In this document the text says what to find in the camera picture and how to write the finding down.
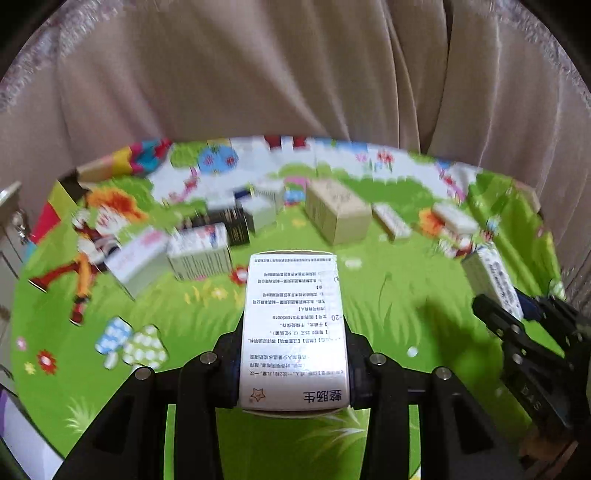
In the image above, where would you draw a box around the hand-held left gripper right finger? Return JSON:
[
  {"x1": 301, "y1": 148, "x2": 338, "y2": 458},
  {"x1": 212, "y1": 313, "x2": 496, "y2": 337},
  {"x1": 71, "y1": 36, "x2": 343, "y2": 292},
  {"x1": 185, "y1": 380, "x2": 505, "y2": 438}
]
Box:
[{"x1": 344, "y1": 330, "x2": 525, "y2": 480}]

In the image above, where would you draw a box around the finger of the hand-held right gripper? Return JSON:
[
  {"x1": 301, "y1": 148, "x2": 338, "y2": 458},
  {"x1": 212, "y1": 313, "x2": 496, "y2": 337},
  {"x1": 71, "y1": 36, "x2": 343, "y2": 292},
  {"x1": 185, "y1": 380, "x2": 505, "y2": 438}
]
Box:
[
  {"x1": 472, "y1": 294, "x2": 532, "y2": 358},
  {"x1": 515, "y1": 288, "x2": 589, "y2": 356}
]

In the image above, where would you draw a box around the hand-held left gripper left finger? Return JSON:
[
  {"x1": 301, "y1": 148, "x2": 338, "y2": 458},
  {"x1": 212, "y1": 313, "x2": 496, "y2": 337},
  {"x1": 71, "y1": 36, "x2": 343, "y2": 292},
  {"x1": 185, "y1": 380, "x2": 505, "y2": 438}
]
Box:
[{"x1": 51, "y1": 333, "x2": 244, "y2": 480}]

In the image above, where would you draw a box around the white box grey dotted print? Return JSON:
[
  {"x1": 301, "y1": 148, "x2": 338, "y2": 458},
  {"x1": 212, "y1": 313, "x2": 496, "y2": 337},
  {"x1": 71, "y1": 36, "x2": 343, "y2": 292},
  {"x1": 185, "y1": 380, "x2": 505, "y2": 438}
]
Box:
[{"x1": 462, "y1": 244, "x2": 526, "y2": 321}]

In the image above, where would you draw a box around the white medicine box black text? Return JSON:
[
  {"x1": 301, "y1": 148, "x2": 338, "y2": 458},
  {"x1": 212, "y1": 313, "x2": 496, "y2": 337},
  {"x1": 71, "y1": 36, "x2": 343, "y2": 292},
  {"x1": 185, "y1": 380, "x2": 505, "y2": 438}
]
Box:
[{"x1": 238, "y1": 250, "x2": 354, "y2": 416}]

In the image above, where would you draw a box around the cartoon printed tablecloth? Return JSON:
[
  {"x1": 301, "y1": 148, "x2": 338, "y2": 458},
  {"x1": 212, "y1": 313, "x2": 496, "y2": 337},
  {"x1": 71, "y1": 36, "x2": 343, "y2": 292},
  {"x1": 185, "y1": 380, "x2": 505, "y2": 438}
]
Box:
[{"x1": 9, "y1": 134, "x2": 568, "y2": 480}]

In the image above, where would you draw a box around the small white flat box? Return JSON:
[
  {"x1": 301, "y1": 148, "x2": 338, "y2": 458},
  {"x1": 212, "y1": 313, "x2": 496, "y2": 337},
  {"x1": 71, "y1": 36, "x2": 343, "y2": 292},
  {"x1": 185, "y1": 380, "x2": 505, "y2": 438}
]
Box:
[{"x1": 431, "y1": 203, "x2": 479, "y2": 236}]

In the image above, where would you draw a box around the white box blue red print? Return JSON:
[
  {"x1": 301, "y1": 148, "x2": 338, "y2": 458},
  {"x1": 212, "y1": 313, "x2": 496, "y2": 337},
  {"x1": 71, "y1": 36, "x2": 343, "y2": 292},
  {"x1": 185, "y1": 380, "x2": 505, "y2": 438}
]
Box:
[{"x1": 166, "y1": 224, "x2": 234, "y2": 282}]

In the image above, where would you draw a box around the narrow white box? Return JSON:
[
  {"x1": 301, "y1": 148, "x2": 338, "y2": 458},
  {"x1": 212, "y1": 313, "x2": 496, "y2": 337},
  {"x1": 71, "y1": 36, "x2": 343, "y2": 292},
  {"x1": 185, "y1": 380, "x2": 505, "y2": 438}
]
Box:
[{"x1": 372, "y1": 203, "x2": 412, "y2": 241}]

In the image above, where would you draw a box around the beige cardboard box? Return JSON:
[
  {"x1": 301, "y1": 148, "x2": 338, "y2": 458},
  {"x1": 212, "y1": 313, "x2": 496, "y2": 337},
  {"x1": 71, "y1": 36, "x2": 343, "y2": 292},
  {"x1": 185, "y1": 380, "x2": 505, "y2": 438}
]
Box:
[{"x1": 305, "y1": 178, "x2": 373, "y2": 246}]

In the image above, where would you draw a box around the plain white box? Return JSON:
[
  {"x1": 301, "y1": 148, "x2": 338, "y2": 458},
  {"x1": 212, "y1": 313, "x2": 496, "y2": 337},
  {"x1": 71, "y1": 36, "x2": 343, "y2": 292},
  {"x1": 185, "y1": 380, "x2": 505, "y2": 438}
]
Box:
[{"x1": 242, "y1": 198, "x2": 278, "y2": 234}]

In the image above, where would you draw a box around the white box text side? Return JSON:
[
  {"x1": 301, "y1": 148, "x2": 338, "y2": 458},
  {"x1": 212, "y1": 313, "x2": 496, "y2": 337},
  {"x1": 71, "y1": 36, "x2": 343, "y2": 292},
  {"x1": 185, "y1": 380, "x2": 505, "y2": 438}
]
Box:
[{"x1": 254, "y1": 182, "x2": 286, "y2": 215}]

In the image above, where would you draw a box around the white and purple fabric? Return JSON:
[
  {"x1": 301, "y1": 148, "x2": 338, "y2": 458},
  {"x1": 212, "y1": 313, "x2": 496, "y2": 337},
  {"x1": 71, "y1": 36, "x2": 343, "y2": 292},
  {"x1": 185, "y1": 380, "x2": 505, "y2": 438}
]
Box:
[{"x1": 0, "y1": 388, "x2": 63, "y2": 467}]

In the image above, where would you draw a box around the grey lace curtain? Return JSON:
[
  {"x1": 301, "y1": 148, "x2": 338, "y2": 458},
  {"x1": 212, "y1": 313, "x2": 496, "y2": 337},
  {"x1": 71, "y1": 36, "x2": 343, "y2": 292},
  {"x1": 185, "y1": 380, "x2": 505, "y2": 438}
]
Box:
[
  {"x1": 547, "y1": 41, "x2": 591, "y2": 139},
  {"x1": 0, "y1": 23, "x2": 63, "y2": 118}
]

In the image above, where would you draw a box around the beige sofa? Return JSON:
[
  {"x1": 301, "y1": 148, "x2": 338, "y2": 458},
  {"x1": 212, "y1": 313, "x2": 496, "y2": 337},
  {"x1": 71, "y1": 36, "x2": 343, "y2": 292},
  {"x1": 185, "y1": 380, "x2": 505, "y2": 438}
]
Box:
[{"x1": 0, "y1": 0, "x2": 591, "y2": 217}]

